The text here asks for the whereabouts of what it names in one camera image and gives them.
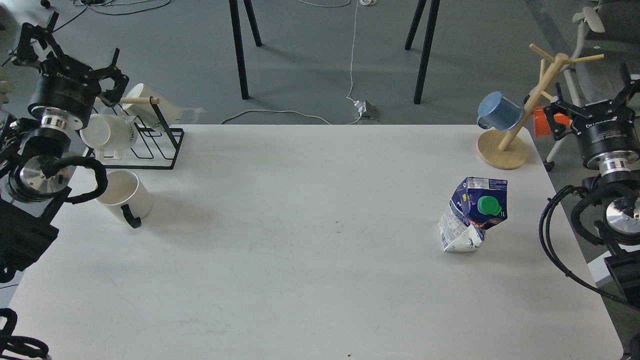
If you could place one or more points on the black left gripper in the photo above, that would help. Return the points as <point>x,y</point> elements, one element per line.
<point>65,87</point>

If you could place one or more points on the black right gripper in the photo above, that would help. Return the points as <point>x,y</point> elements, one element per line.
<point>608,140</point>

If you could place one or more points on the white mug with black handle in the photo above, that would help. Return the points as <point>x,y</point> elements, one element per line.
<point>126,197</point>

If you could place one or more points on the blue white milk carton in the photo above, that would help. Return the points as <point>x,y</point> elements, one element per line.
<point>477,205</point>

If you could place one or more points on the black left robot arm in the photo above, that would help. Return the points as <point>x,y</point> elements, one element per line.
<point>38,175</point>

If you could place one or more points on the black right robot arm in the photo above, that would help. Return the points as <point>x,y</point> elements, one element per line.
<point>607,213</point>

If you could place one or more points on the orange mug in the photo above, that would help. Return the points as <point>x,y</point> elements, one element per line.
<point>541,126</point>

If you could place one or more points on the white mug on rack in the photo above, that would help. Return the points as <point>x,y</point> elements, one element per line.
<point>109,135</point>

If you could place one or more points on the grey office chair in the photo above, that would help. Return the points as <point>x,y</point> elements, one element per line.
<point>603,82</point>

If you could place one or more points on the cream mug on rack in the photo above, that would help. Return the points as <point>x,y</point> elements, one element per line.
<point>145,111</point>

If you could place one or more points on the wooden mug tree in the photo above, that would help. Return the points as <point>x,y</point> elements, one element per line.
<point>504,150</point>

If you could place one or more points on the blue mug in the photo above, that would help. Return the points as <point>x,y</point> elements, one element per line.
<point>498,112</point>

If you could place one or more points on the black table leg pair left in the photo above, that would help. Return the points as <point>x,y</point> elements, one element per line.
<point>236,29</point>

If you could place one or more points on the black table leg pair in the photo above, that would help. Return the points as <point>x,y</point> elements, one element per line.
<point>434,6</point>
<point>236,29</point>

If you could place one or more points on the black table leg pair right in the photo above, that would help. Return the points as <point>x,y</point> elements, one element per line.
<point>434,6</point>

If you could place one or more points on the white power plug box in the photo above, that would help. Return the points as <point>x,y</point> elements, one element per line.
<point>364,110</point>

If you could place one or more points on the black wire mug rack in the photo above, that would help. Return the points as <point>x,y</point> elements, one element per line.
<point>153,150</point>

